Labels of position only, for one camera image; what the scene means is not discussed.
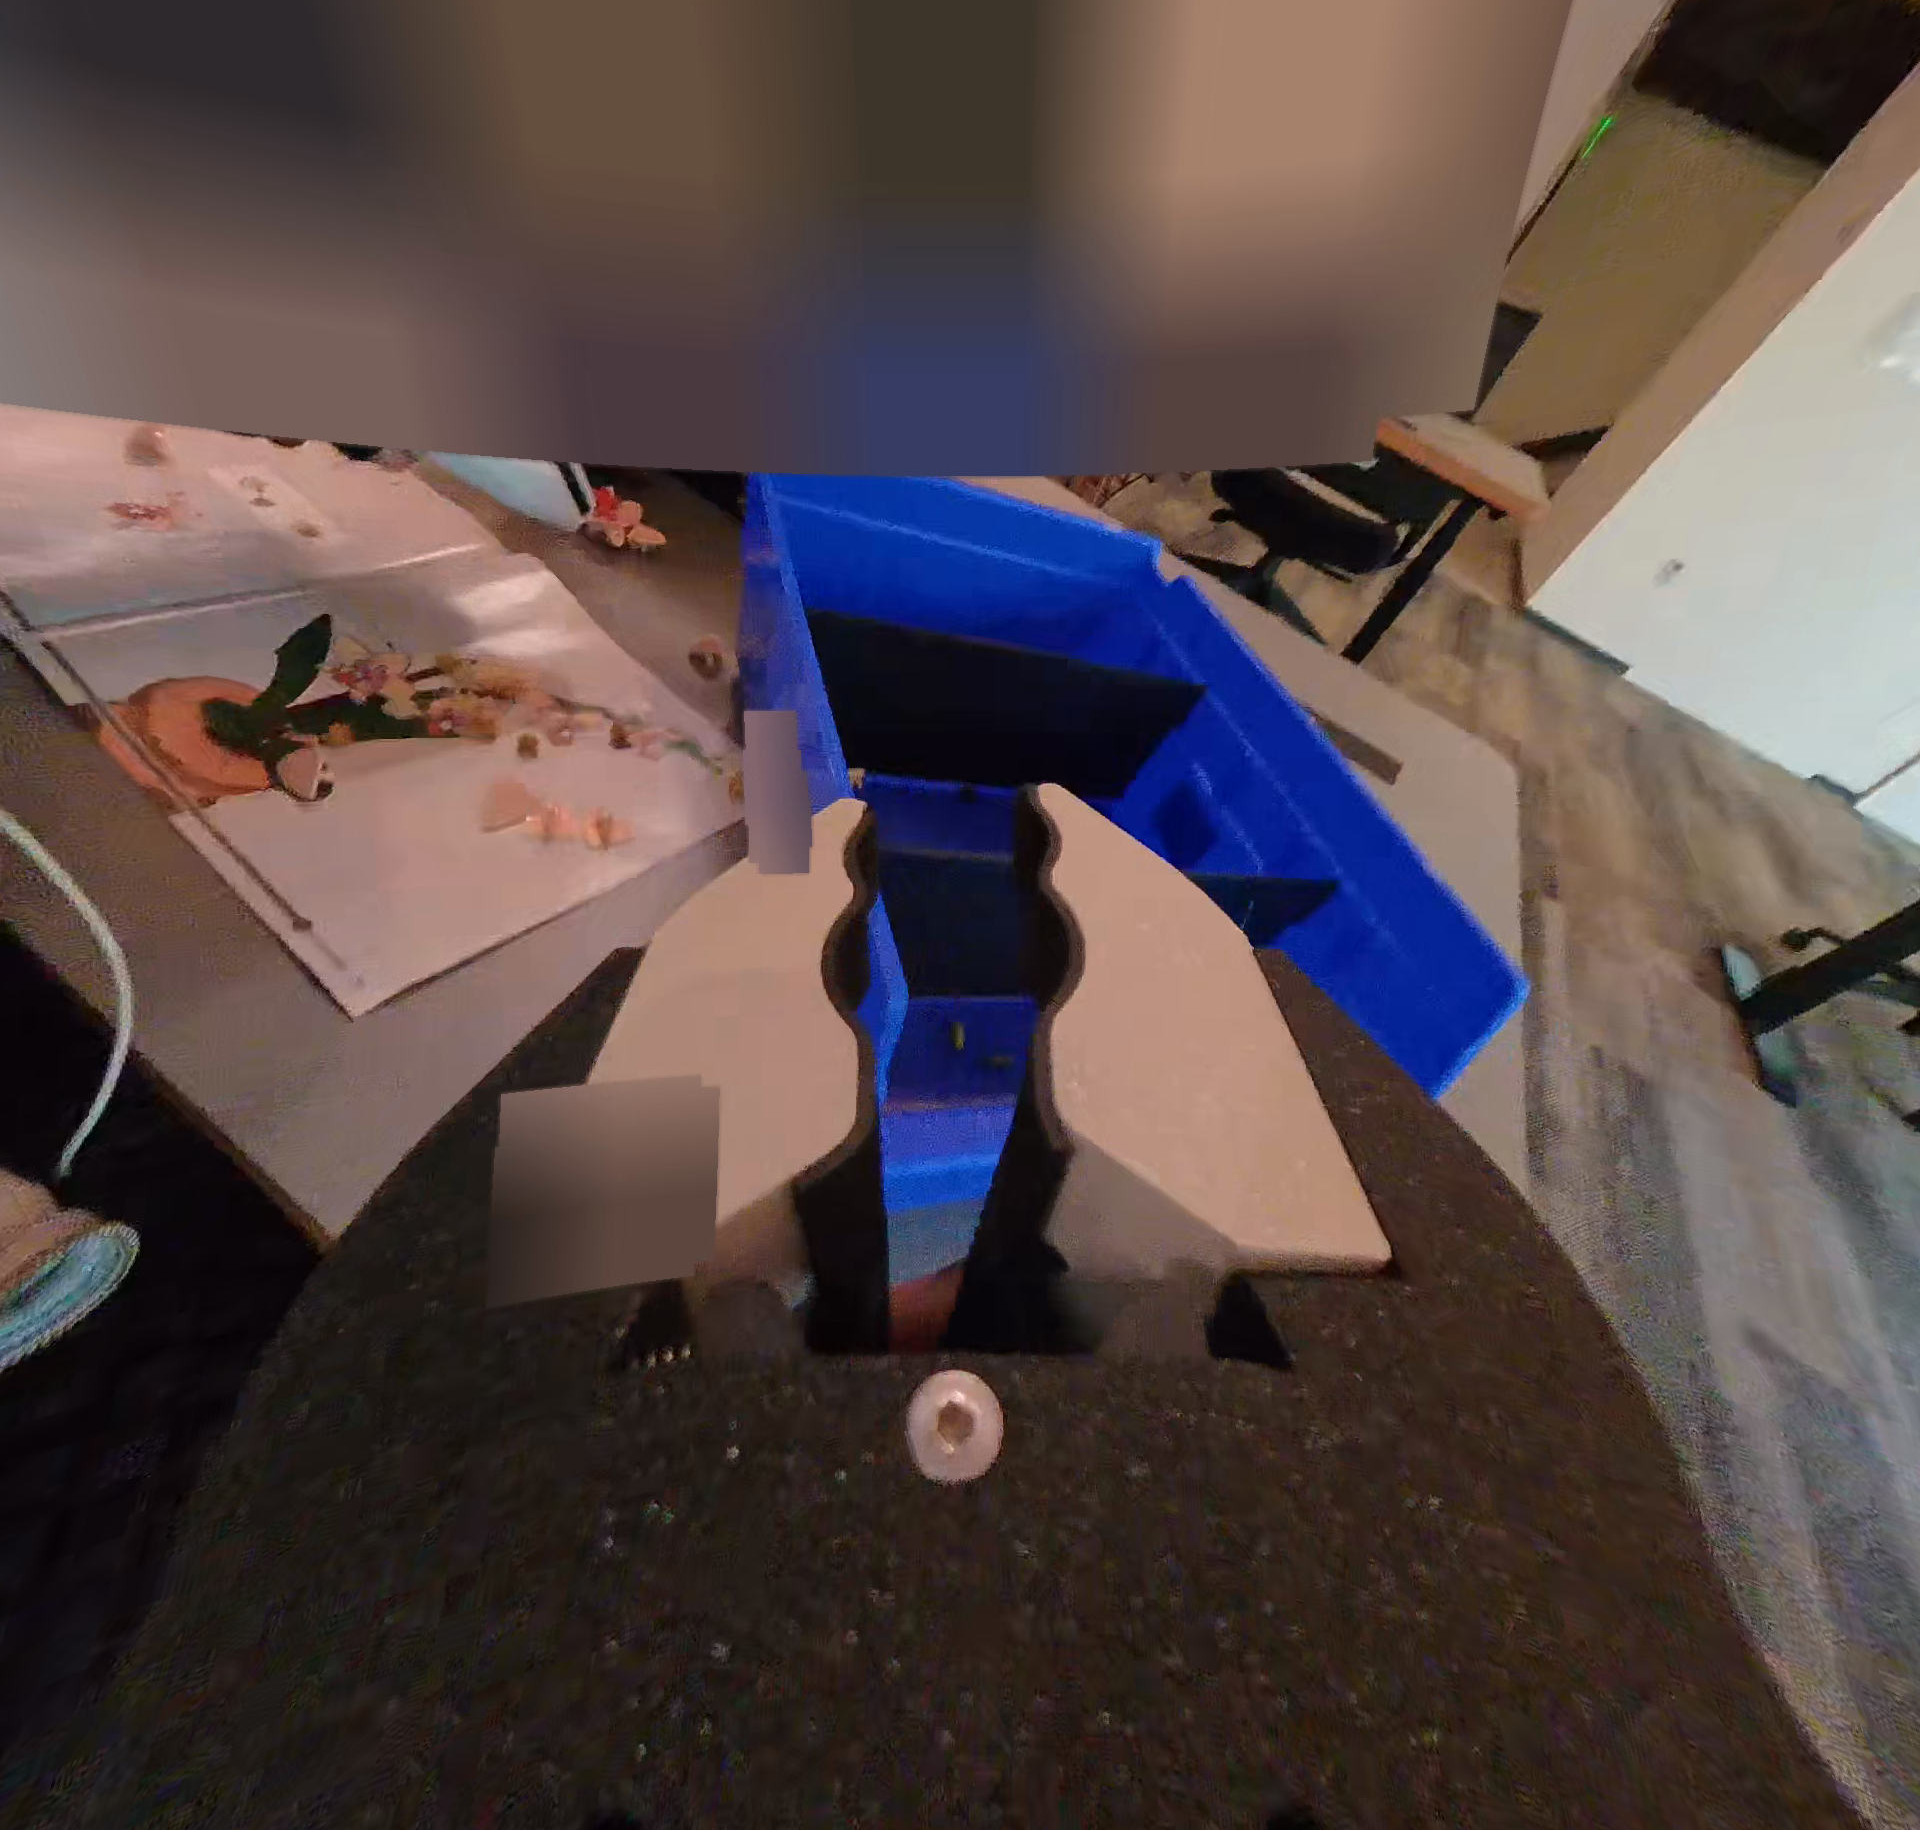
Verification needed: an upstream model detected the blue divided plastic bin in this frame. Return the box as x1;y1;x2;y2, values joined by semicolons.
735;471;1532;1218

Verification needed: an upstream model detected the black office chair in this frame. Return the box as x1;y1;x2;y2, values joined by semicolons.
1207;465;1408;634

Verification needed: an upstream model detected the white cable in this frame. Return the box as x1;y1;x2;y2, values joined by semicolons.
0;808;136;1180

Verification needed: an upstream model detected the grey desk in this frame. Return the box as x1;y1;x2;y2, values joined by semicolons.
0;456;1523;1249

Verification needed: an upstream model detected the wooden top side table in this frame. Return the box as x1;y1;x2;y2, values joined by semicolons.
1340;411;1556;665

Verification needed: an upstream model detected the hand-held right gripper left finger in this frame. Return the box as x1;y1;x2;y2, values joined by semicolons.
591;796;894;1354

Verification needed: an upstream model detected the orchid instruction booklet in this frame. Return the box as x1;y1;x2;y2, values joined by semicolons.
0;406;751;1023

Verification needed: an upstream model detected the black metal stand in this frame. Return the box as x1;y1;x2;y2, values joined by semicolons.
1716;900;1920;1113

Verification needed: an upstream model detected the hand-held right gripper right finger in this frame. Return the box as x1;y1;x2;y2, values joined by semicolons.
944;781;1400;1354

